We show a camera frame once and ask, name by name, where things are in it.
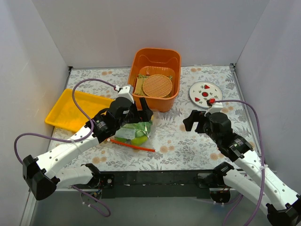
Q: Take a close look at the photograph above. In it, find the clear zip top bag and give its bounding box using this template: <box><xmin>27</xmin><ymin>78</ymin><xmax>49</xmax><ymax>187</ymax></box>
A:
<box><xmin>106</xmin><ymin>111</ymin><xmax>162</xmax><ymax>153</ymax></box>

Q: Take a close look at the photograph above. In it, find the green fake pear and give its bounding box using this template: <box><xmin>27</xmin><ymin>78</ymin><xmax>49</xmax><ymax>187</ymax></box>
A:
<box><xmin>130</xmin><ymin>136</ymin><xmax>148</xmax><ymax>146</ymax></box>

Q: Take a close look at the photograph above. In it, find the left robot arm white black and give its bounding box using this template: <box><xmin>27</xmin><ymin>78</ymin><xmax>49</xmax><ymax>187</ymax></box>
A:
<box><xmin>23</xmin><ymin>97</ymin><xmax>153</xmax><ymax>201</ymax></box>

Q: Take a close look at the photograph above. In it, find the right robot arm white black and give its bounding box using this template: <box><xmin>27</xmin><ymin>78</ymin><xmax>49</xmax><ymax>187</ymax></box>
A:
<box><xmin>183</xmin><ymin>110</ymin><xmax>301</xmax><ymax>226</ymax></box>

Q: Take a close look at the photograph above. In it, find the fake green lettuce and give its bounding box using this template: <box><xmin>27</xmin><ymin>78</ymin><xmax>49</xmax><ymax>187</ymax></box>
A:
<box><xmin>123</xmin><ymin>122</ymin><xmax>152</xmax><ymax>137</ymax></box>

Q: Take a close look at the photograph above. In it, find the white plate with strawberries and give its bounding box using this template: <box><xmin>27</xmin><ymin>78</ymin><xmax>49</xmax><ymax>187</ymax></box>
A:
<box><xmin>189</xmin><ymin>81</ymin><xmax>223</xmax><ymax>109</ymax></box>

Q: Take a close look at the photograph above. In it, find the square woven mat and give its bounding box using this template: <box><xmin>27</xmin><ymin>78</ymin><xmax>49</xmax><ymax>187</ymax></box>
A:
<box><xmin>134</xmin><ymin>78</ymin><xmax>145</xmax><ymax>96</ymax></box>

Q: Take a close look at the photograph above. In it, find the round woven orange coaster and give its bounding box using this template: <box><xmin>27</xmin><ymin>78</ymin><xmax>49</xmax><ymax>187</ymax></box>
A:
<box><xmin>143</xmin><ymin>74</ymin><xmax>173</xmax><ymax>98</ymax></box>

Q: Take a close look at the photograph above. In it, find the yellow plastic tray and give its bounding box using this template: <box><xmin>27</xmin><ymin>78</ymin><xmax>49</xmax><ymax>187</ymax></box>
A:
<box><xmin>45</xmin><ymin>89</ymin><xmax>113</xmax><ymax>132</ymax></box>

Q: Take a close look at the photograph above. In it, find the orange plastic bin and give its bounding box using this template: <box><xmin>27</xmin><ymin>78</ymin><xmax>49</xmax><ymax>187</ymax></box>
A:
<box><xmin>128</xmin><ymin>48</ymin><xmax>181</xmax><ymax>112</ymax></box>

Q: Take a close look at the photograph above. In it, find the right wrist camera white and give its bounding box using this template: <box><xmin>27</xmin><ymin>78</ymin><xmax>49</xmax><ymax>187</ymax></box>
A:
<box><xmin>205</xmin><ymin>98</ymin><xmax>223</xmax><ymax>116</ymax></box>

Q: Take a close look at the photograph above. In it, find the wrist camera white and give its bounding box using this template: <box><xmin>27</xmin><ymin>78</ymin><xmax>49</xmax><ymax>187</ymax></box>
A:
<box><xmin>114</xmin><ymin>85</ymin><xmax>134</xmax><ymax>104</ymax></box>
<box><xmin>205</xmin><ymin>98</ymin><xmax>223</xmax><ymax>116</ymax></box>

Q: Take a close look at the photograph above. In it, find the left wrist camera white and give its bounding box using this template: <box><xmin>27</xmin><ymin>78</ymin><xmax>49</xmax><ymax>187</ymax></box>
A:
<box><xmin>114</xmin><ymin>85</ymin><xmax>134</xmax><ymax>104</ymax></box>

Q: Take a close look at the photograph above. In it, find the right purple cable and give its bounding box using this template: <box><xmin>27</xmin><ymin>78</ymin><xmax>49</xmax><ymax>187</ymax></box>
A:
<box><xmin>215</xmin><ymin>98</ymin><xmax>268</xmax><ymax>226</ymax></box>

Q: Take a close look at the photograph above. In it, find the purple cable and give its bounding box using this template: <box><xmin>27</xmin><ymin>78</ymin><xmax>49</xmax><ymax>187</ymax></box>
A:
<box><xmin>215</xmin><ymin>98</ymin><xmax>268</xmax><ymax>226</ymax></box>
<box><xmin>14</xmin><ymin>78</ymin><xmax>118</xmax><ymax>165</ymax></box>

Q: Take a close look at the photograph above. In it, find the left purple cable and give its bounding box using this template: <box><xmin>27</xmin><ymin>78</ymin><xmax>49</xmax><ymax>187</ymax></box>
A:
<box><xmin>14</xmin><ymin>78</ymin><xmax>118</xmax><ymax>165</ymax></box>

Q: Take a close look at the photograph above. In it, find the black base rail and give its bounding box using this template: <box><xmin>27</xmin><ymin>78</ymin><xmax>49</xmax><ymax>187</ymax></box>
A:
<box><xmin>70</xmin><ymin>169</ymin><xmax>245</xmax><ymax>203</ymax></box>

